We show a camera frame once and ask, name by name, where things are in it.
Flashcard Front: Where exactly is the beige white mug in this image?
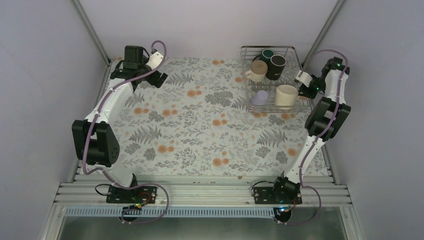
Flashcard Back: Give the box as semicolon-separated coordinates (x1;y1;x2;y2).
245;60;268;83

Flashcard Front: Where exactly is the purple cable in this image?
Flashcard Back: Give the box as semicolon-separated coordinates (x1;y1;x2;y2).
273;48;349;227
81;40;170;225

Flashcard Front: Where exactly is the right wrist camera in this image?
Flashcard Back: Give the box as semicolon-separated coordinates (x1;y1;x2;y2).
295;70;313;88

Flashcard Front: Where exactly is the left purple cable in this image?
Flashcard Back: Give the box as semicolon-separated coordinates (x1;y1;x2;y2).
81;40;170;225

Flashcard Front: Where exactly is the aluminium front rail frame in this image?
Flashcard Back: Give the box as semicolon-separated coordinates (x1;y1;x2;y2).
41;172;364;240

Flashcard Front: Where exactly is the dark green mug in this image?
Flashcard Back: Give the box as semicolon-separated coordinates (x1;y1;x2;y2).
259;48;275;64

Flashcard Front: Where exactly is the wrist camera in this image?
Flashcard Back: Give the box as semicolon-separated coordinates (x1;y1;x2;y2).
146;51;166;70
295;70;313;88

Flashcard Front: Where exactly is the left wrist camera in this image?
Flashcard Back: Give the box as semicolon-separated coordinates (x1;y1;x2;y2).
146;51;166;70

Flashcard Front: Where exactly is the lilac plastic cup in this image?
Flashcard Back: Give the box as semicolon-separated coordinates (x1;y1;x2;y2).
250;90;269;106

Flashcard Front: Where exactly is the floral table mat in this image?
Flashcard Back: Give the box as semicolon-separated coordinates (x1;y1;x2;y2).
112;58;311;177

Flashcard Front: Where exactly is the black mug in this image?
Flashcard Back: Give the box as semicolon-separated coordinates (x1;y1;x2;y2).
265;54;287;81

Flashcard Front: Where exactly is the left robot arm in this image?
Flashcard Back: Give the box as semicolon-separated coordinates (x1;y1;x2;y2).
71;45;168;203

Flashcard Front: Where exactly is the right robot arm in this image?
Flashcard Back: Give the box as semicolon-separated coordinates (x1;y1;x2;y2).
270;57;351;204

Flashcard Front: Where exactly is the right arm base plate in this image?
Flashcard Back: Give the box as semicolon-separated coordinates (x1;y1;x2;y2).
253;186;303;205

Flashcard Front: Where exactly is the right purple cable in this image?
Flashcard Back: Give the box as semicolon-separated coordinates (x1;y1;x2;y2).
273;48;349;227

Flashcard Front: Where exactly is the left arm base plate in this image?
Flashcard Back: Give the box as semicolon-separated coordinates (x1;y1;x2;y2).
106;185;158;205

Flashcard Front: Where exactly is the cream ribbed mug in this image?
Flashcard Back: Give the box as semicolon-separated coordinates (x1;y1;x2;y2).
274;84;299;110

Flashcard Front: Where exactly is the metal wire dish rack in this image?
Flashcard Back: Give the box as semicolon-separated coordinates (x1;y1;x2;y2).
241;45;315;114

